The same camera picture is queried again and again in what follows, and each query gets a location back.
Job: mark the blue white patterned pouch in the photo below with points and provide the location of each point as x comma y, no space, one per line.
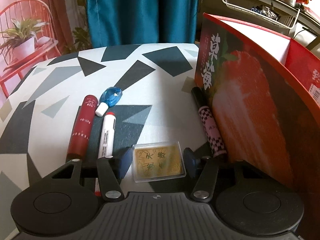
262,11

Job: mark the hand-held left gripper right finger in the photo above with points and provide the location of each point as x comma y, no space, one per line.
190,158

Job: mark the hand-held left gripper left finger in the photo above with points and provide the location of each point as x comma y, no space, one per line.
125,162

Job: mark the gold card case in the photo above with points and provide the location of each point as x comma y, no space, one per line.
157,161

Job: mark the teal curtain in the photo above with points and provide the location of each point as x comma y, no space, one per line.
137,12

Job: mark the grey dressing table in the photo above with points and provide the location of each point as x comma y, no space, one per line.
307,21

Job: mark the geometric patterned tablecloth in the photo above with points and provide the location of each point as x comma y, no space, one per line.
62,117

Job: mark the dark red tube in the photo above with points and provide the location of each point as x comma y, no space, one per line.
83,127

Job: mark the white marker red cap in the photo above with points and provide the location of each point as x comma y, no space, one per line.
107,135

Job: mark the pink printed wall tapestry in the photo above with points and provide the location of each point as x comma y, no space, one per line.
37,30

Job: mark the pink checkered black pen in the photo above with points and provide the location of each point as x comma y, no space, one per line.
210,125

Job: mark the red cardboard box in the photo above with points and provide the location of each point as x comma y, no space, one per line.
250,105

